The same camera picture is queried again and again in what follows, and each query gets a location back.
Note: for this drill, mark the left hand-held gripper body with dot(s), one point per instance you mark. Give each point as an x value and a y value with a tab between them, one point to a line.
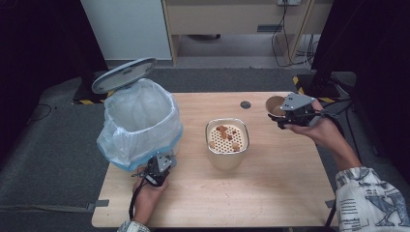
162	162

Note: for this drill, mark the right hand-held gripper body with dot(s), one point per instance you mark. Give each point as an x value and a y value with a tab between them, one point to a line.
296	101

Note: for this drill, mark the brown paper cup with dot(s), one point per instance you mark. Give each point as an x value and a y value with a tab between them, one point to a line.
274	104

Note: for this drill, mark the large brown food scrap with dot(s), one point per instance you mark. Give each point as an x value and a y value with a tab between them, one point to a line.
222	130

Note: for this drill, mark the beige strainer container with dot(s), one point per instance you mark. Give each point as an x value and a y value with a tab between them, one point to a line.
227	158

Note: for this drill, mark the grey white pedal trash can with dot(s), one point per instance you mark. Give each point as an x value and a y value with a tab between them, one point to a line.
124	75

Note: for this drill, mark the person's left hand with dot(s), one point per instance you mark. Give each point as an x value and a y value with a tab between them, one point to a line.
146	199

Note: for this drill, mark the person's right hand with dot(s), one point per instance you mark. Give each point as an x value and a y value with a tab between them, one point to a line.
325	132

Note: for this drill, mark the stand base with hazard tape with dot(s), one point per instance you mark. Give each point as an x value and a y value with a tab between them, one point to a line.
322	90
84	95

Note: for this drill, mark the grey table grommet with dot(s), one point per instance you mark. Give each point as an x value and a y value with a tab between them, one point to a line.
245	104

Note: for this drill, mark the clear plastic bin liner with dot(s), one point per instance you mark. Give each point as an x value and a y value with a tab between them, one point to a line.
141	129

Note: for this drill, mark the grey tape strip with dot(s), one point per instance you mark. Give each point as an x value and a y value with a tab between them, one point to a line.
329	203
98	204

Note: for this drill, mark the black curtain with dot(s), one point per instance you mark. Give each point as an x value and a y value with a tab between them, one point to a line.
370	48
42	48

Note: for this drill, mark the dark round object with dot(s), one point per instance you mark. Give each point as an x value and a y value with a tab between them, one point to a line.
204	37

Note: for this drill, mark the white cabinet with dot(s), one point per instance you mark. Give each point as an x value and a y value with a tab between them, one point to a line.
129	29

